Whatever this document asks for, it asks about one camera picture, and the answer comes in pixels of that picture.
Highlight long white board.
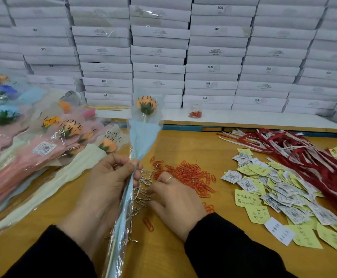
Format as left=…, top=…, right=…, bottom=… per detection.
left=96, top=107, right=337, bottom=134

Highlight person's right hand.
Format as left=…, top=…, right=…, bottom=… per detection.
left=147, top=164, right=209, bottom=242

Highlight pile of red ribbons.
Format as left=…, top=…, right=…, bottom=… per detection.
left=218, top=128, right=337, bottom=224

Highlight wall of stacked white boxes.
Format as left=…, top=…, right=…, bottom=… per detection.
left=0, top=0, right=337, bottom=114

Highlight cream orange rose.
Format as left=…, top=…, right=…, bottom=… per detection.
left=0, top=125, right=130, bottom=246

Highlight pile of silver twist ties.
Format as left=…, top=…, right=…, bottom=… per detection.
left=107, top=165, right=155, bottom=241

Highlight person's left forearm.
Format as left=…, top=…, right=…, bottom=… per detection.
left=3, top=224, right=100, bottom=278

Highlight person's right forearm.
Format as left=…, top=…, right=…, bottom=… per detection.
left=184, top=212, right=297, bottom=278

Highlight pile of yellow white tags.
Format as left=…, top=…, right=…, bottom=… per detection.
left=221, top=144, right=337, bottom=269

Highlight small bag of red clips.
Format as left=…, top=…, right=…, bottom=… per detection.
left=188, top=101, right=204, bottom=119

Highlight pile of orange paper clips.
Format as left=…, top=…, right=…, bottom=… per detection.
left=142, top=159, right=217, bottom=232

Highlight pile of flowers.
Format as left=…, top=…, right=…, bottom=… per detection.
left=0, top=66, right=112, bottom=220

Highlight blue orange rose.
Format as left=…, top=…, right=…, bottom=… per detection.
left=102, top=92, right=165, bottom=278

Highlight person's left hand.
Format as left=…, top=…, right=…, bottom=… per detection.
left=58, top=153, right=143, bottom=258

